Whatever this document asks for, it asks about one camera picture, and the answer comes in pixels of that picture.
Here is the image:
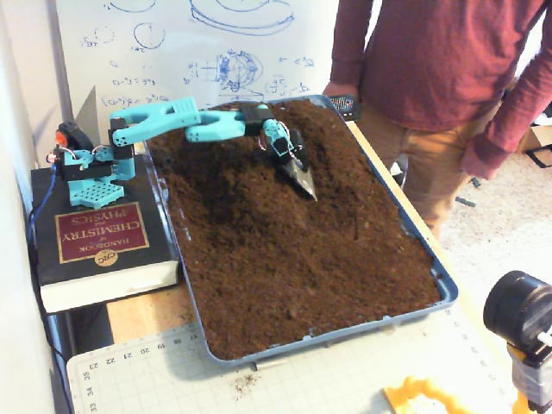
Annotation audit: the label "blue plastic tray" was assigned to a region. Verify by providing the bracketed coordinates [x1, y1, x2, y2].
[137, 94, 459, 367]

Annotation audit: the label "black chemistry handbook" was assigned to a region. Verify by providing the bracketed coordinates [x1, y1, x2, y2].
[29, 154, 182, 314]

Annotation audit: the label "black camera lens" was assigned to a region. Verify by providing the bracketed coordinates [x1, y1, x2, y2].
[482, 270, 552, 346]

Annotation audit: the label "grey yellow camera stand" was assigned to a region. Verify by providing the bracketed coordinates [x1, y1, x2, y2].
[506, 342, 552, 414]

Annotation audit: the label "person's left forearm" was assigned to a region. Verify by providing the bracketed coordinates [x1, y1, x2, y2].
[472, 55, 552, 167]

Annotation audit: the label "black device with lights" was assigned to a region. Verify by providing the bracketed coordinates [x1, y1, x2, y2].
[329, 94, 362, 122]

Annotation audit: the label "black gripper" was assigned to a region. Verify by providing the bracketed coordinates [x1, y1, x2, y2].
[266, 128, 319, 202]

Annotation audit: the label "blue cable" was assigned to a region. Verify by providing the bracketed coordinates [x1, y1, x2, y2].
[26, 166, 60, 267]

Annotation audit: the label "brown soil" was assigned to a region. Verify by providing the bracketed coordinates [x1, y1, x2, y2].
[144, 99, 443, 361]

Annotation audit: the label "person's left hand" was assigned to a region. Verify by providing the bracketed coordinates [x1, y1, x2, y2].
[460, 144, 500, 180]

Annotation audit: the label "person in red shirt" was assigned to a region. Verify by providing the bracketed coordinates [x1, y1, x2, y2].
[355, 0, 552, 241]

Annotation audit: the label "black cable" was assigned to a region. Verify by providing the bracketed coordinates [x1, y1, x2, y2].
[32, 258, 73, 414]

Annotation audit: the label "whiteboard with blue sketches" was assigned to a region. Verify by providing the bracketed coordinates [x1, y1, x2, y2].
[53, 0, 346, 117]

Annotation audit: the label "cardboard box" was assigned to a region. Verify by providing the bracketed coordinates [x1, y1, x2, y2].
[515, 124, 552, 154]

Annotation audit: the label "person's right hand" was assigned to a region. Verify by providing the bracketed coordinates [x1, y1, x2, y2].
[322, 81, 360, 103]

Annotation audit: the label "green cutting mat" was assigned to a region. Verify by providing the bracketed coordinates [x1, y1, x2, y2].
[66, 301, 518, 414]

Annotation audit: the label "person's right forearm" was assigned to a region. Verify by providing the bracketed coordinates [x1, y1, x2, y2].
[329, 0, 380, 86]

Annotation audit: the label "yellow plastic part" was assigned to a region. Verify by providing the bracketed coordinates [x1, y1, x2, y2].
[383, 375, 475, 414]

